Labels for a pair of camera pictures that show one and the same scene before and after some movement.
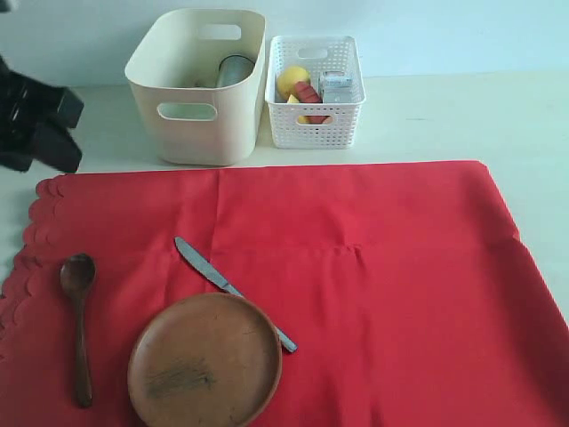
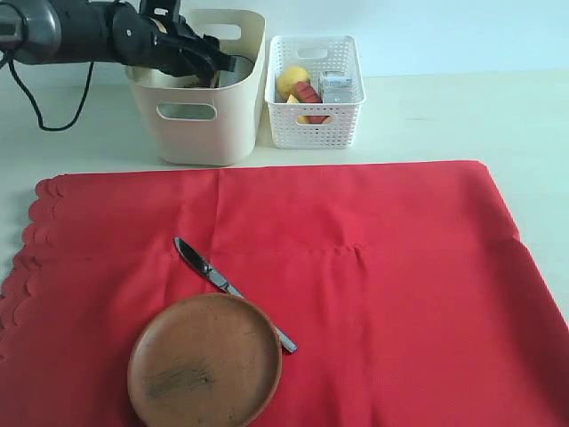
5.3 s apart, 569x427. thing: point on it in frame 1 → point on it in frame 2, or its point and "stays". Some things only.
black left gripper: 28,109 → 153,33
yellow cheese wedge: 302,119 stays
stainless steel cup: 234,69 stays
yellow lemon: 287,78 stays
